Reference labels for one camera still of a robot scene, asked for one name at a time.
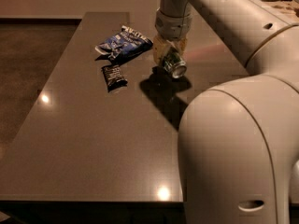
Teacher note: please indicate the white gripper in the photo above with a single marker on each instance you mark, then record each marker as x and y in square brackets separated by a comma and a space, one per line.
[173, 26]

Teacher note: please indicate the green soda can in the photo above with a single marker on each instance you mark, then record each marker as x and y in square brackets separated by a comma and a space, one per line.
[173, 63]

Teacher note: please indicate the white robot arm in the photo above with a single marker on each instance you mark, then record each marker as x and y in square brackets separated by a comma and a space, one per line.
[238, 142]

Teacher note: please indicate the blue chip bag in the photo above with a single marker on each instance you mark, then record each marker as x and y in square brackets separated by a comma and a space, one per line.
[127, 43]

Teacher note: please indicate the black snack bag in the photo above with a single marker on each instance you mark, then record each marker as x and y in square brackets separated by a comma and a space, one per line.
[114, 77]

